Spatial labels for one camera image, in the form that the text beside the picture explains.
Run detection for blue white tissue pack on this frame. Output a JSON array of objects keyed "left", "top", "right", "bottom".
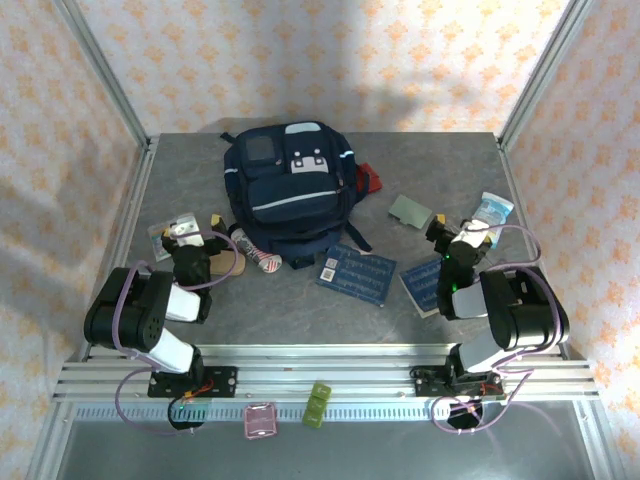
[{"left": 471, "top": 191, "right": 516, "bottom": 251}]

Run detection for aluminium front rail frame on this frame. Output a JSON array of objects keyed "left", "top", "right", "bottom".
[{"left": 51, "top": 341, "right": 600, "bottom": 404}]

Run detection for aluminium right side rail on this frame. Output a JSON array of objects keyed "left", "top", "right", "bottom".
[{"left": 492, "top": 132, "right": 572, "bottom": 361}]

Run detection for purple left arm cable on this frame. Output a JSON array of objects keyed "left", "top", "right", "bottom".
[{"left": 113, "top": 227, "right": 242, "bottom": 437}]

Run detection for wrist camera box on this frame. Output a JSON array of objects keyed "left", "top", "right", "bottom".
[
  {"left": 168, "top": 213, "right": 202, "bottom": 248},
  {"left": 451, "top": 218, "right": 492, "bottom": 248}
]

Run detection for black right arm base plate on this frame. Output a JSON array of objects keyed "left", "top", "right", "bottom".
[{"left": 409, "top": 363, "right": 504, "bottom": 400}]

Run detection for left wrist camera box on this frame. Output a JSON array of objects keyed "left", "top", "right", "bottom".
[{"left": 168, "top": 213, "right": 202, "bottom": 248}]

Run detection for clear pack of sticky flags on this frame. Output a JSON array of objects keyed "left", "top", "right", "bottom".
[{"left": 146, "top": 214, "right": 174, "bottom": 263}]

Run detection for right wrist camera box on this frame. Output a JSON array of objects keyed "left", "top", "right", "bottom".
[{"left": 451, "top": 218, "right": 492, "bottom": 248}]

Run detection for aluminium rail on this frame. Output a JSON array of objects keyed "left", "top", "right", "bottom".
[
  {"left": 492, "top": 132, "right": 572, "bottom": 361},
  {"left": 78, "top": 134, "right": 160, "bottom": 362}
]

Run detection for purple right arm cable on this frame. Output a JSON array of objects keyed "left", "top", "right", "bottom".
[{"left": 431, "top": 223, "right": 560, "bottom": 437}]

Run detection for red wallet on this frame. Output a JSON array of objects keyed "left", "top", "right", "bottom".
[{"left": 355, "top": 162, "right": 384, "bottom": 194}]

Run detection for aluminium right corner post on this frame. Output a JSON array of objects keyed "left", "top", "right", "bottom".
[{"left": 496, "top": 0, "right": 597, "bottom": 152}]

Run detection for grey-green card holder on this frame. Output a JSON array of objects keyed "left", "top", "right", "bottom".
[{"left": 388, "top": 194, "right": 434, "bottom": 231}]

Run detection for navy blue backpack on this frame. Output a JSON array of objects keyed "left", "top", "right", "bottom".
[{"left": 219, "top": 121, "right": 374, "bottom": 271}]

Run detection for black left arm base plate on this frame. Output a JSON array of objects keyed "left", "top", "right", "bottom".
[{"left": 146, "top": 365, "right": 239, "bottom": 400}]

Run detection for slotted grey cable tray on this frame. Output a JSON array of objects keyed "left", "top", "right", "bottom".
[{"left": 68, "top": 403, "right": 507, "bottom": 423}]

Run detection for blue booklet with QR code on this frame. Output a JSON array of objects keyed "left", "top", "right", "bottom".
[{"left": 315, "top": 243, "right": 399, "bottom": 309}]

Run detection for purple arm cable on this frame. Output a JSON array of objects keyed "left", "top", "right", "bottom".
[
  {"left": 113, "top": 227, "right": 242, "bottom": 437},
  {"left": 431, "top": 223, "right": 560, "bottom": 437}
]

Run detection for blue booklet with tan back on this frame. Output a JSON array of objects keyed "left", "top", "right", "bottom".
[{"left": 398, "top": 256, "right": 447, "bottom": 320}]

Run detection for aluminium left side rail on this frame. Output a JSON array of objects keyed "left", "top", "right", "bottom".
[{"left": 78, "top": 134, "right": 160, "bottom": 362}]

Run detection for aluminium corner post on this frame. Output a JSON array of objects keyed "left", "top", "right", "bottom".
[
  {"left": 51, "top": 0, "right": 154, "bottom": 152},
  {"left": 496, "top": 0, "right": 597, "bottom": 152}
]

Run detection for aluminium left corner post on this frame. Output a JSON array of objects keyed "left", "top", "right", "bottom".
[{"left": 51, "top": 0, "right": 154, "bottom": 152}]

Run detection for tan glasses case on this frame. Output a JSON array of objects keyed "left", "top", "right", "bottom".
[{"left": 206, "top": 247, "right": 248, "bottom": 277}]

